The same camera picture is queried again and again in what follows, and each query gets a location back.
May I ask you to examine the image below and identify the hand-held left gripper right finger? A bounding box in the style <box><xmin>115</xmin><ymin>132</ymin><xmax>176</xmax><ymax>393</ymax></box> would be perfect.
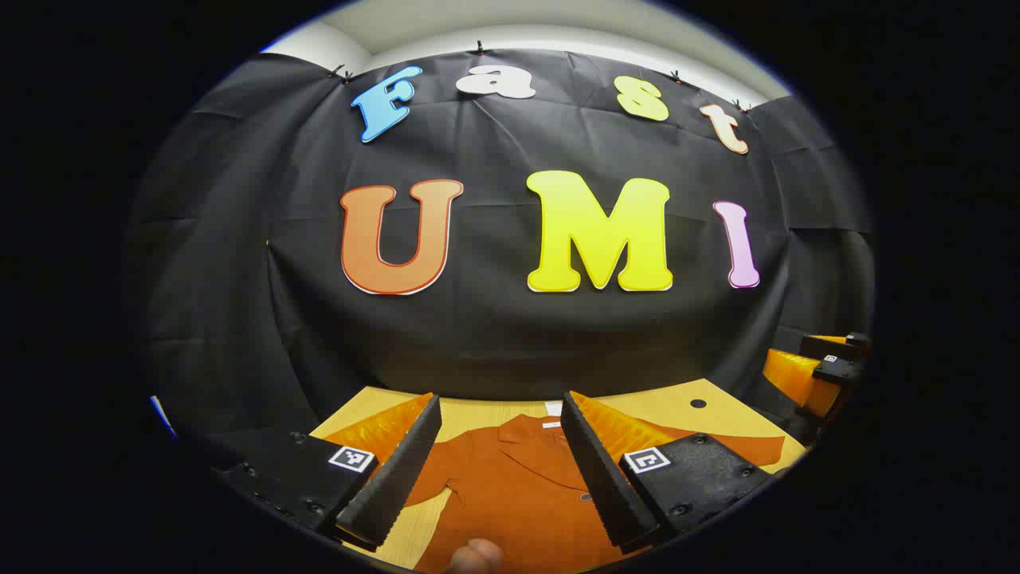
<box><xmin>560</xmin><ymin>391</ymin><xmax>778</xmax><ymax>556</ymax></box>

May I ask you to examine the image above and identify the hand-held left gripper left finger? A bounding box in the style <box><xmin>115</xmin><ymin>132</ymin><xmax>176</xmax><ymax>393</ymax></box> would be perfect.
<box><xmin>211</xmin><ymin>393</ymin><xmax>444</xmax><ymax>552</ymax></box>

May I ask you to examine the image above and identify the orange button-up shirt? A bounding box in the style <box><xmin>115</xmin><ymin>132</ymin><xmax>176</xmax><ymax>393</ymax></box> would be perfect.
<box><xmin>402</xmin><ymin>413</ymin><xmax>786</xmax><ymax>574</ymax></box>

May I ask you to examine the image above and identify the black backdrop cloth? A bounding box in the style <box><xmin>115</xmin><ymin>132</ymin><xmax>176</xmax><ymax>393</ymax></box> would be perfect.
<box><xmin>124</xmin><ymin>49</ymin><xmax>877</xmax><ymax>447</ymax></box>

